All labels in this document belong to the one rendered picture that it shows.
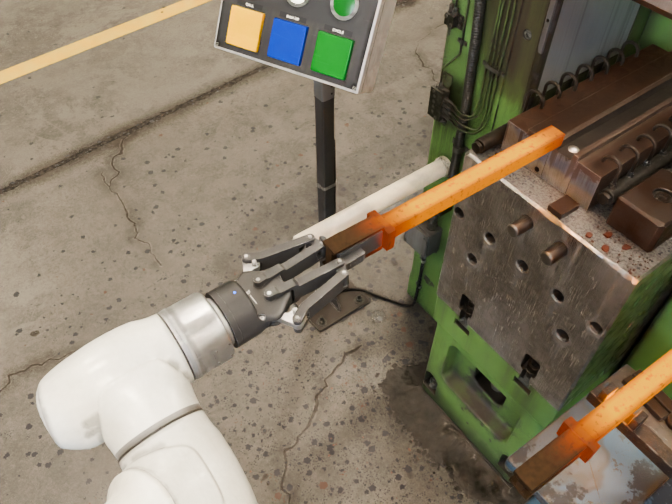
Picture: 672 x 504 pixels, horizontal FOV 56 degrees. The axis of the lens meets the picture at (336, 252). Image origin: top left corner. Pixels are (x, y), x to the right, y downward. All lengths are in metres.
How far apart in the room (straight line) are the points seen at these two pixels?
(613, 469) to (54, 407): 0.82
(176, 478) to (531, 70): 0.98
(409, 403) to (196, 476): 1.28
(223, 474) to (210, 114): 2.26
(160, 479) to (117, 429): 0.08
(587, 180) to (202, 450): 0.75
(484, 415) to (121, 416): 1.20
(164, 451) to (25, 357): 1.53
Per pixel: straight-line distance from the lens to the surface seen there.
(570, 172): 1.13
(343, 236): 0.80
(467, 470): 1.83
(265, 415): 1.87
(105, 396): 0.70
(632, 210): 1.09
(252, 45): 1.33
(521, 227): 1.13
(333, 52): 1.25
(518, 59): 1.33
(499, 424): 1.73
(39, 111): 3.06
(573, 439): 0.81
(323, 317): 2.02
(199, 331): 0.71
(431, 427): 1.86
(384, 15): 1.25
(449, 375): 1.76
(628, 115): 1.25
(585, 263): 1.11
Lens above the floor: 1.68
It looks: 50 degrees down
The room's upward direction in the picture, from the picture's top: straight up
